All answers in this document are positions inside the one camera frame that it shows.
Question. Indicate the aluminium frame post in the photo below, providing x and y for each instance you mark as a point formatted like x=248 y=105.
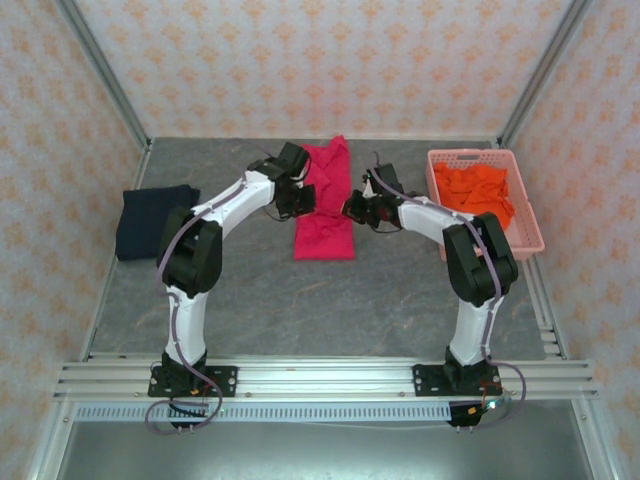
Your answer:
x=544 y=70
x=105 y=70

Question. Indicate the orange t-shirt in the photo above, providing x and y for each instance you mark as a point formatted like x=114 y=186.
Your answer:
x=475 y=195

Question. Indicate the folded navy t-shirt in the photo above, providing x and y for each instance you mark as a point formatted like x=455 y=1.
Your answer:
x=142 y=220

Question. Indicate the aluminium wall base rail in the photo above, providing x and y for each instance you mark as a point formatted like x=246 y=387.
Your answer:
x=425 y=136

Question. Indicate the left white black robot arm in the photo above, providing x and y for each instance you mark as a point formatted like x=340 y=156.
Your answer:
x=185 y=320

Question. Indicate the aluminium mounting beam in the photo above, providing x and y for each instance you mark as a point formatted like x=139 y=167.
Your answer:
x=325 y=380

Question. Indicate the pink plastic basket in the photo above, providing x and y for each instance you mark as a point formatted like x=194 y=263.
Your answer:
x=500 y=156

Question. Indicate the grey metal sheet panel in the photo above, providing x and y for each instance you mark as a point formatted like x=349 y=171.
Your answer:
x=320 y=455

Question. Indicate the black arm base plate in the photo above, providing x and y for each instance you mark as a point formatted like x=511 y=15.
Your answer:
x=422 y=380
x=227 y=380

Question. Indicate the pink t-shirt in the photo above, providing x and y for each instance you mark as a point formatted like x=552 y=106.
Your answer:
x=325 y=235

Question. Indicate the short aluminium frame leg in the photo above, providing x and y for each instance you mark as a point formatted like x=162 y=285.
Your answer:
x=592 y=440
x=50 y=445

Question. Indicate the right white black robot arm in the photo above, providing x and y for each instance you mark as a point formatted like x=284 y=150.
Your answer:
x=470 y=330

